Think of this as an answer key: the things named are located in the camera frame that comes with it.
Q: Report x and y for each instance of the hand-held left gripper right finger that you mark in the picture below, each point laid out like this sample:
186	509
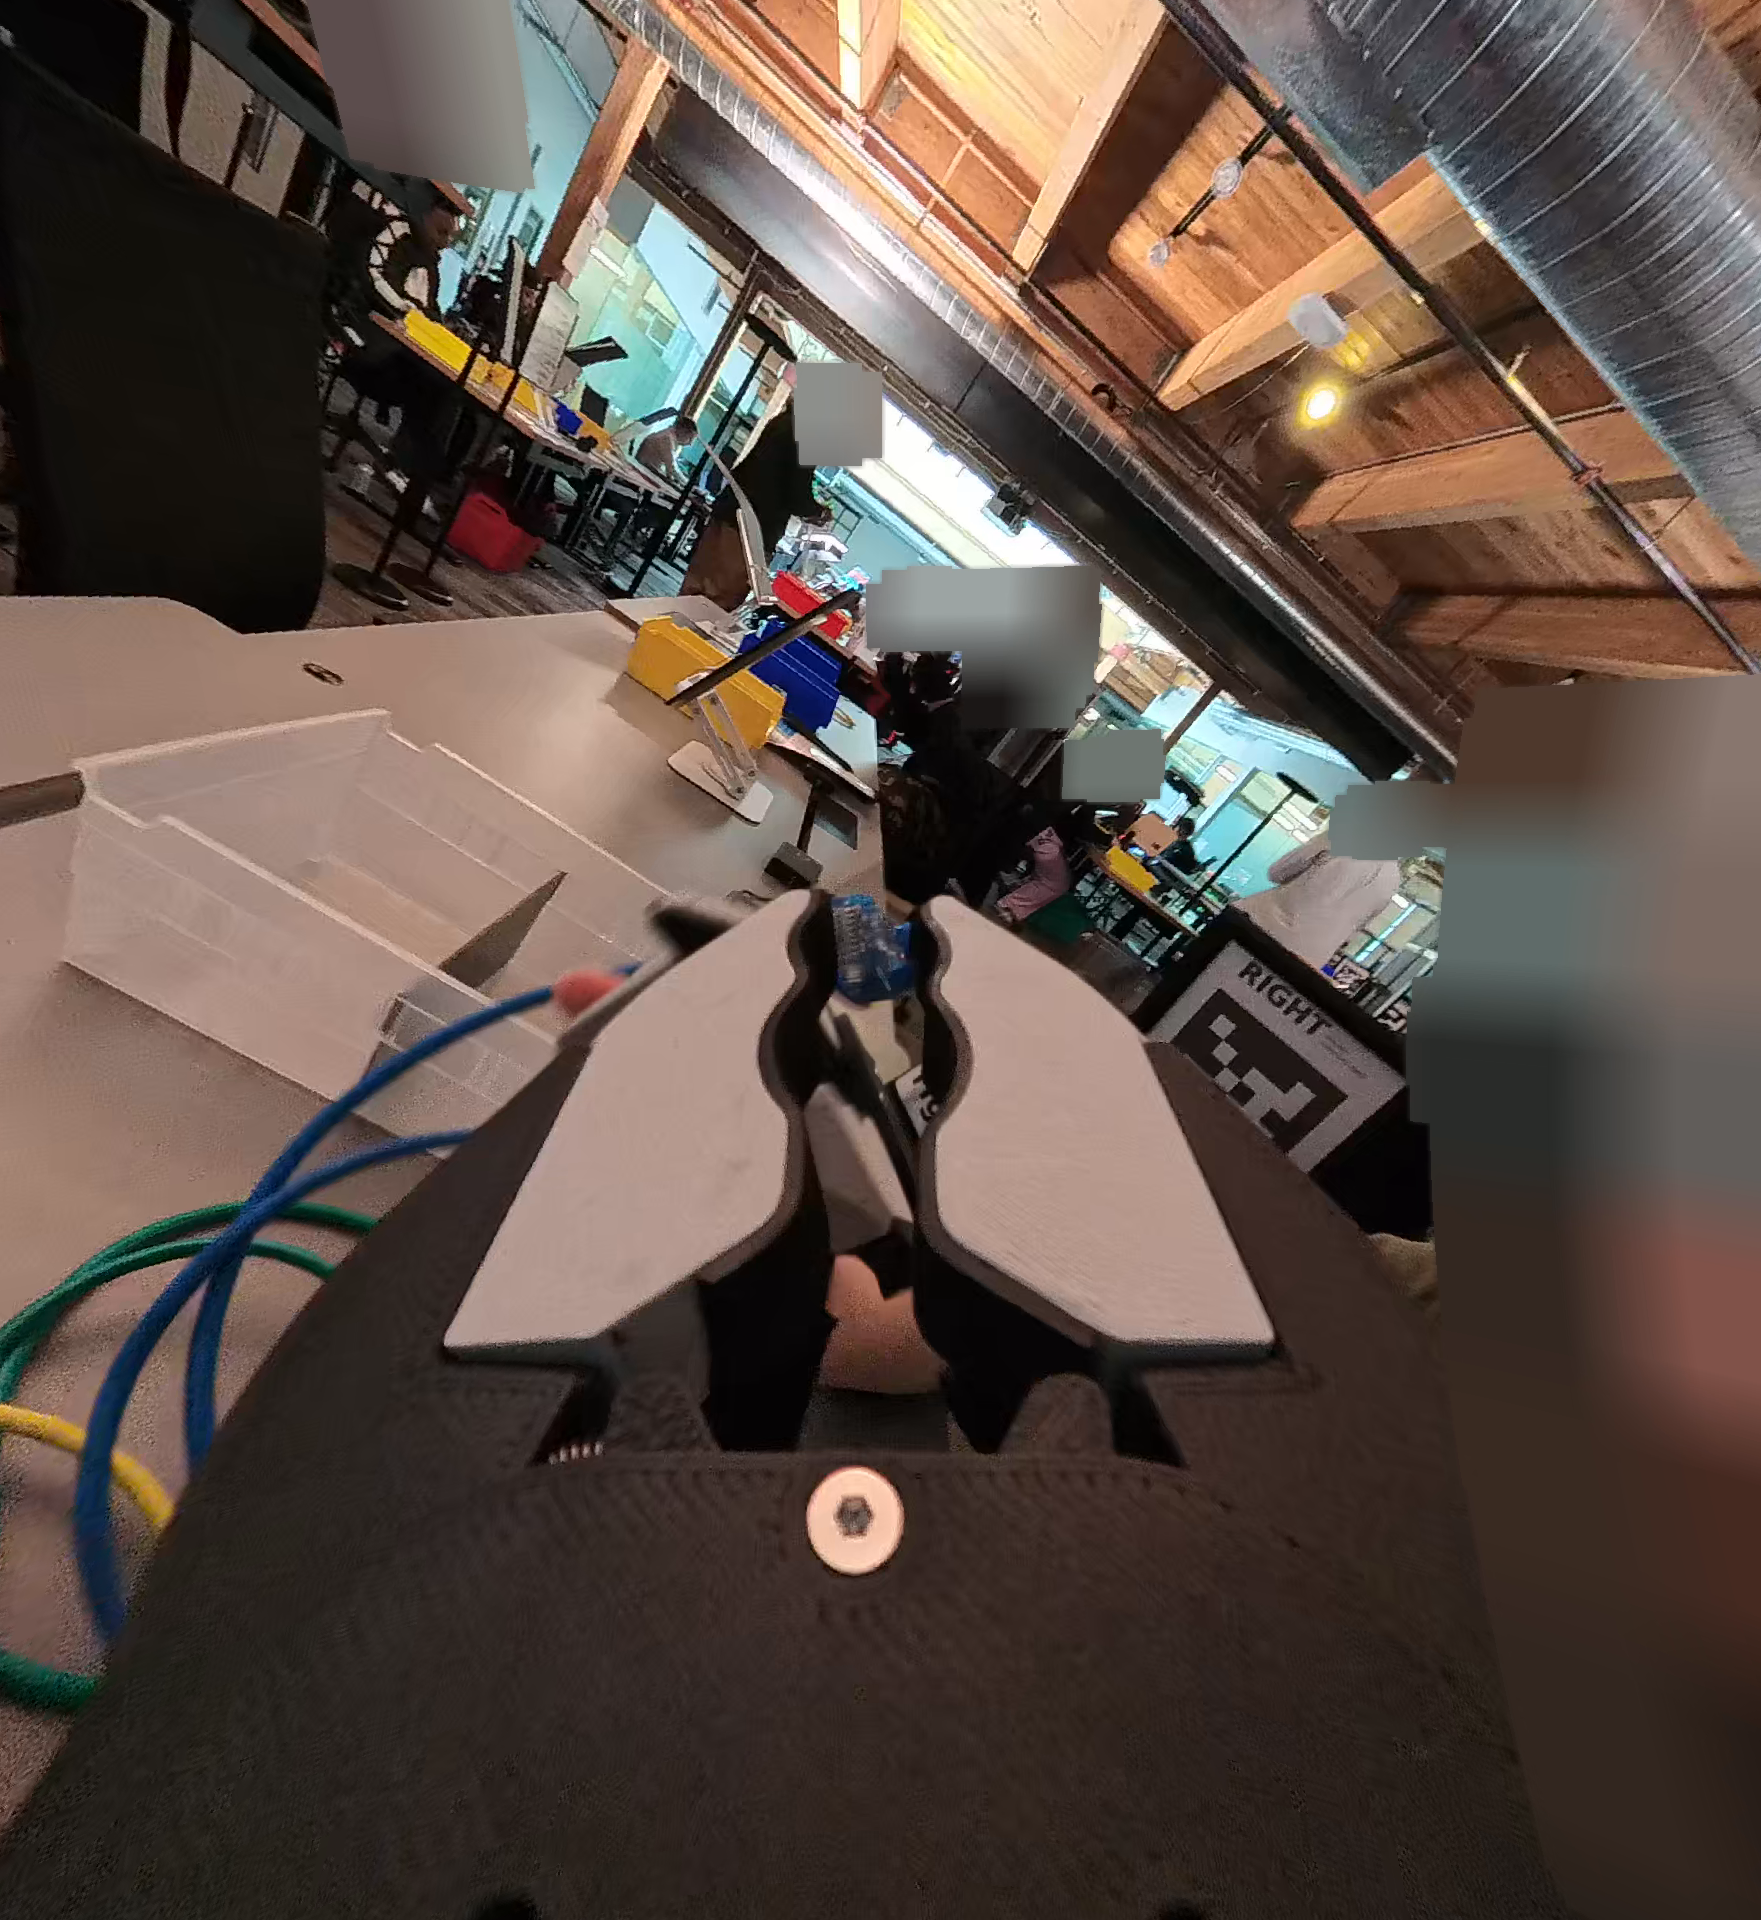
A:
1075	1171

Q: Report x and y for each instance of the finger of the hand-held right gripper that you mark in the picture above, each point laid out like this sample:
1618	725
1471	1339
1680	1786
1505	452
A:
858	1163

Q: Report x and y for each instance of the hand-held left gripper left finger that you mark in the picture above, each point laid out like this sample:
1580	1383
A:
654	1171

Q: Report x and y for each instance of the clear plastic bin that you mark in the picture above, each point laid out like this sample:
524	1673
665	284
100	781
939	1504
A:
294	809

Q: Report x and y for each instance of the person's right hand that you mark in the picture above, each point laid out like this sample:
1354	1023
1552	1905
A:
580	987

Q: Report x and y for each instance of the small black box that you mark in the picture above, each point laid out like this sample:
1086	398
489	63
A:
791	863

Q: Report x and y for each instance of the white tablet stand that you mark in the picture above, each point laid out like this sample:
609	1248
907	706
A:
723	764

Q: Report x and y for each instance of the black framed marker sign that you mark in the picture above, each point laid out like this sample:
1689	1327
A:
1269	1050

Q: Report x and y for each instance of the yellow storage bin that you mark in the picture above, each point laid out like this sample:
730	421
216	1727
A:
700	666

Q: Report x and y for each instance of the black tablet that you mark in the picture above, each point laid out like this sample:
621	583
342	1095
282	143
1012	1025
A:
759	652

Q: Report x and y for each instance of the blue storage bin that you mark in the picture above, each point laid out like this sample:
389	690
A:
805	666

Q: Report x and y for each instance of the red storage bin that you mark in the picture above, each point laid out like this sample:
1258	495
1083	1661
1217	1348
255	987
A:
805	585
489	531

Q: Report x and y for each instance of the round ceiling lamp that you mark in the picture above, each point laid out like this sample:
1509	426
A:
1324	396

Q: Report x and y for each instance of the black ceiling pipe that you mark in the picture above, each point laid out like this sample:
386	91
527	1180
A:
1570	457

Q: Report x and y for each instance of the wide ribbed metal duct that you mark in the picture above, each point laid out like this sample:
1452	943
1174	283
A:
1570	181

